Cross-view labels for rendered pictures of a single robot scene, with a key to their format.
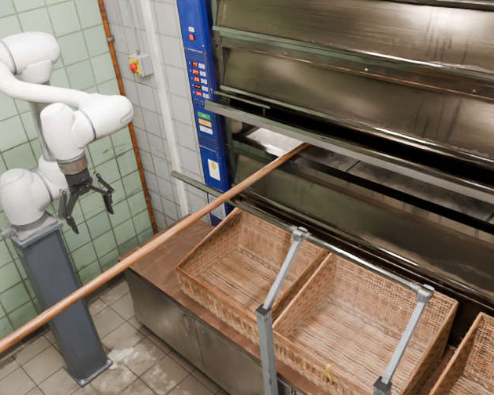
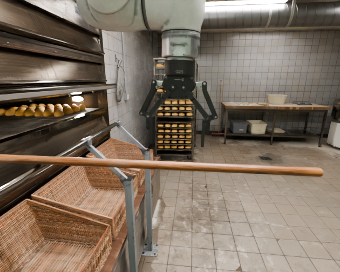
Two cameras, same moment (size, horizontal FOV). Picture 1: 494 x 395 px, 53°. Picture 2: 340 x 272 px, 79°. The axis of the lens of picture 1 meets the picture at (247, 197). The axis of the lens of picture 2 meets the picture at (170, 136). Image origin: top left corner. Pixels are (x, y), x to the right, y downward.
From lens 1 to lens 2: 213 cm
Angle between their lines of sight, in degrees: 112
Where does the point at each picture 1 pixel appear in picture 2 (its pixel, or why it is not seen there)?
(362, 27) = not seen: outside the picture
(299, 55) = not seen: outside the picture
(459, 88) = (51, 51)
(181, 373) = not seen: outside the picture
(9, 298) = not seen: outside the picture
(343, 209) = (19, 165)
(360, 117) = (18, 77)
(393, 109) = (29, 68)
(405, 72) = (29, 43)
